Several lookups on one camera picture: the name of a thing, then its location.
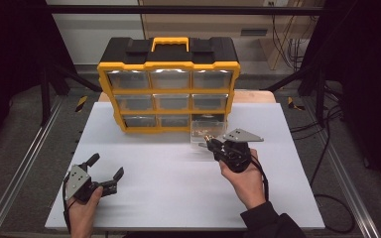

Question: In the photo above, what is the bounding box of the black floor cable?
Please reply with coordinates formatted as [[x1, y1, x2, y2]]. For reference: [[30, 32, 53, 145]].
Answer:
[[291, 85, 356, 234]]

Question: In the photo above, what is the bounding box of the dark curtain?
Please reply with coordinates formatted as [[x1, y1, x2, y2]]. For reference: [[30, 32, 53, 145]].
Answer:
[[0, 0, 77, 157], [302, 0, 381, 186]]

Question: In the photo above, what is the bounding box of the wooden table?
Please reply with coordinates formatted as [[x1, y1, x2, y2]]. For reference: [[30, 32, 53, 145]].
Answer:
[[98, 90, 276, 104]]

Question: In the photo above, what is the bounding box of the yellow black organizer cabinet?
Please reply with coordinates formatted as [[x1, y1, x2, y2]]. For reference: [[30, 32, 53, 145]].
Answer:
[[96, 36, 241, 135]]

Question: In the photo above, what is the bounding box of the yellow black floor tape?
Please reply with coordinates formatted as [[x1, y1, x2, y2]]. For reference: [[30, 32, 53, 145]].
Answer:
[[74, 95, 88, 113], [287, 96, 306, 112]]

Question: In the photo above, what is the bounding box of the right hand-held gripper cable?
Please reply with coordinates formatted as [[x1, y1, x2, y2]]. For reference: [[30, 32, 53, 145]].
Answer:
[[249, 155, 271, 202]]

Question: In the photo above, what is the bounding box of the hand-held gripper cable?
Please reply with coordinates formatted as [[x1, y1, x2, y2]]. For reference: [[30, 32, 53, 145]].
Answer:
[[62, 175, 72, 234], [249, 155, 271, 202]]

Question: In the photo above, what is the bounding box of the clear plastic drawer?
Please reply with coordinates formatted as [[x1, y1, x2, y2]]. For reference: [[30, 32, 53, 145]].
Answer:
[[190, 119, 229, 151]]

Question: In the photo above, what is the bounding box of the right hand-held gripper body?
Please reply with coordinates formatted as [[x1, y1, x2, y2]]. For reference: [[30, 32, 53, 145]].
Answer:
[[211, 128, 265, 174]]

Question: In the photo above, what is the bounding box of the person's right hand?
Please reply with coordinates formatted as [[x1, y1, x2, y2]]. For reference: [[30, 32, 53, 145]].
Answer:
[[219, 148, 267, 210]]

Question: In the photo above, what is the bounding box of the black metal stand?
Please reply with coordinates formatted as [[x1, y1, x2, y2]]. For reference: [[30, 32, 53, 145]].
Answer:
[[39, 62, 103, 127], [264, 65, 328, 128]]

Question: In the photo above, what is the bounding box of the set of clear drawers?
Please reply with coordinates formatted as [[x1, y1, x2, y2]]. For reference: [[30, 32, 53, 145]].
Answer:
[[107, 69, 234, 128]]

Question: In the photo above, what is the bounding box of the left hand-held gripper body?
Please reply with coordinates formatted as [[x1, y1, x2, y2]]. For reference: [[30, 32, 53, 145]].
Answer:
[[63, 164, 118, 203]]

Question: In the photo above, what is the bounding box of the aluminium rail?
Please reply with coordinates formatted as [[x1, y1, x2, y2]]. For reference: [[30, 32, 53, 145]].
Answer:
[[302, 98, 381, 238], [0, 95, 64, 238]]

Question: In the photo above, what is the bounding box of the person's left hand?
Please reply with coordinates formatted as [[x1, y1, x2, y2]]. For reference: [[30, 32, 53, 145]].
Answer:
[[67, 185, 104, 231]]

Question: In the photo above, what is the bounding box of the left hand-held gripper cable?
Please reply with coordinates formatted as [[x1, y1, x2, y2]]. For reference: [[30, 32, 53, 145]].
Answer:
[[62, 175, 72, 234]]

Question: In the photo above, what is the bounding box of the bundle of hanging cables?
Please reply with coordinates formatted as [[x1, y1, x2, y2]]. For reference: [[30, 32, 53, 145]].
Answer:
[[271, 14, 310, 70]]

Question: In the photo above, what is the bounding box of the black metal frame bar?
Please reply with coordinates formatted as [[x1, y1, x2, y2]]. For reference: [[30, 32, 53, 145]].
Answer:
[[46, 4, 325, 16]]

